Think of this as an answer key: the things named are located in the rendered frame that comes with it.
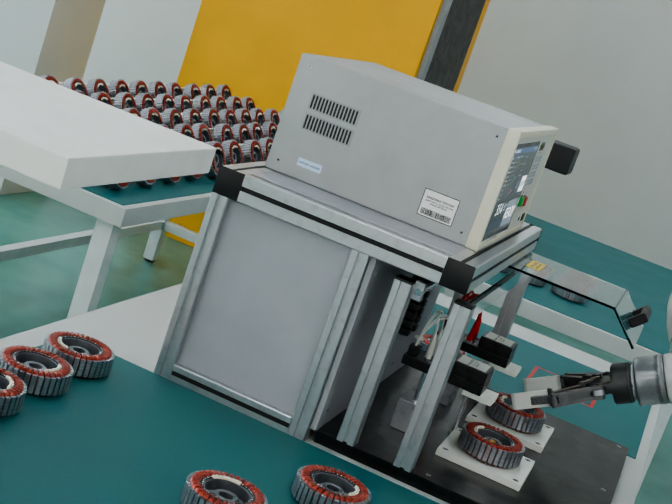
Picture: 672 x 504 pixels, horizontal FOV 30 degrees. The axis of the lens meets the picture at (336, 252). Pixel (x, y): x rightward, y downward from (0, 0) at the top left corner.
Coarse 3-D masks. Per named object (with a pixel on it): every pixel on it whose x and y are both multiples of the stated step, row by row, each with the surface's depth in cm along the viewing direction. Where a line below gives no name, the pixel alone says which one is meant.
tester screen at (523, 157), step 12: (516, 156) 204; (528, 156) 216; (516, 168) 209; (528, 168) 222; (504, 180) 202; (516, 180) 214; (504, 192) 206; (516, 192) 220; (504, 204) 212; (492, 216) 204
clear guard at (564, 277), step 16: (528, 256) 246; (528, 272) 229; (544, 272) 235; (560, 272) 241; (576, 272) 247; (576, 288) 230; (592, 288) 236; (608, 288) 242; (608, 304) 226; (624, 304) 236; (624, 320) 228
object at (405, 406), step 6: (414, 390) 220; (402, 396) 215; (408, 396) 216; (402, 402) 214; (408, 402) 213; (414, 402) 214; (396, 408) 214; (402, 408) 214; (408, 408) 213; (396, 414) 214; (402, 414) 214; (408, 414) 214; (396, 420) 214; (402, 420) 214; (408, 420) 214; (396, 426) 214; (402, 426) 214
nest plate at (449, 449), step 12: (456, 432) 220; (444, 444) 211; (456, 444) 214; (444, 456) 208; (456, 456) 208; (468, 456) 210; (468, 468) 207; (480, 468) 207; (492, 468) 208; (504, 468) 210; (516, 468) 212; (528, 468) 214; (504, 480) 206; (516, 480) 206
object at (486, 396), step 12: (408, 360) 213; (420, 360) 212; (456, 360) 211; (468, 360) 214; (456, 372) 211; (468, 372) 210; (480, 372) 209; (492, 372) 215; (420, 384) 213; (456, 384) 211; (468, 384) 210; (480, 384) 210; (468, 396) 211; (480, 396) 210; (492, 396) 212
